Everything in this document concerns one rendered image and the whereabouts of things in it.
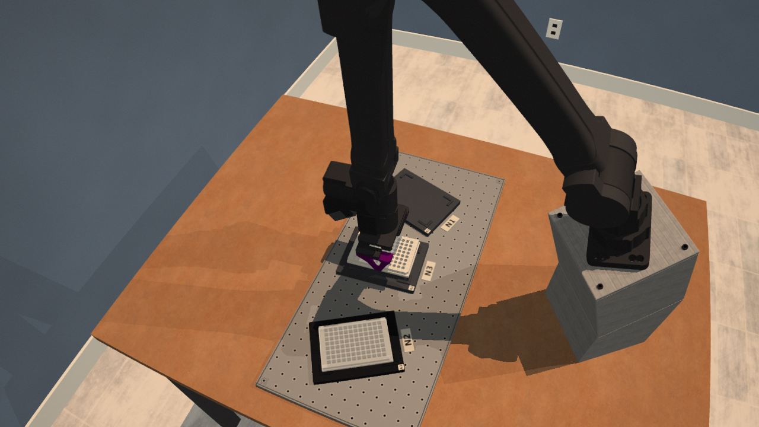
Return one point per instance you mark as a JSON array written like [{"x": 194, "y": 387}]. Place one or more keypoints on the white well plate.
[{"x": 342, "y": 338}]

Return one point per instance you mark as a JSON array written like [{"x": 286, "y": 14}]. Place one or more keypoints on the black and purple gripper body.
[{"x": 388, "y": 227}]

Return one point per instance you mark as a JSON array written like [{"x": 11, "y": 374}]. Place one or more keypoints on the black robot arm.
[{"x": 598, "y": 162}]

